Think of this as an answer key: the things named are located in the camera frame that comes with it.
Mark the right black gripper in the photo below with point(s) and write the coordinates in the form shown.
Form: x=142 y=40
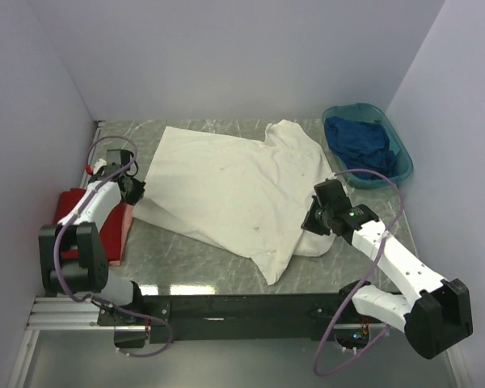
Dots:
x=309 y=223

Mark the aluminium frame rail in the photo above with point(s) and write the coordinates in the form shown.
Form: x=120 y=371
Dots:
x=91 y=344

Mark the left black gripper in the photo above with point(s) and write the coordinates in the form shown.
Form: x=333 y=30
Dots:
x=137 y=193

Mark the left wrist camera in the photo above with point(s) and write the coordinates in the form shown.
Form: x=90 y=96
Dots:
x=94 y=169

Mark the white t shirt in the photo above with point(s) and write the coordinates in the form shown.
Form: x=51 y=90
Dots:
x=246 y=196

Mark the red folded t shirt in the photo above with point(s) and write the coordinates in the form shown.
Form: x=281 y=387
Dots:
x=110 y=231

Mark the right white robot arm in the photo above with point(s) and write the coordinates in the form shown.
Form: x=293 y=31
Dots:
x=432 y=312

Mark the teal plastic basket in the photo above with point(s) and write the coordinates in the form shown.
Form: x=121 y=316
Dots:
x=366 y=112

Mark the blue t shirt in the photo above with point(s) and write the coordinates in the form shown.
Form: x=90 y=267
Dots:
x=361 y=145

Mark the black base beam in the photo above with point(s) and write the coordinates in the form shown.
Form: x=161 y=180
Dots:
x=245 y=317

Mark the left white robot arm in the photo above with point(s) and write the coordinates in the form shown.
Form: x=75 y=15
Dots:
x=72 y=257

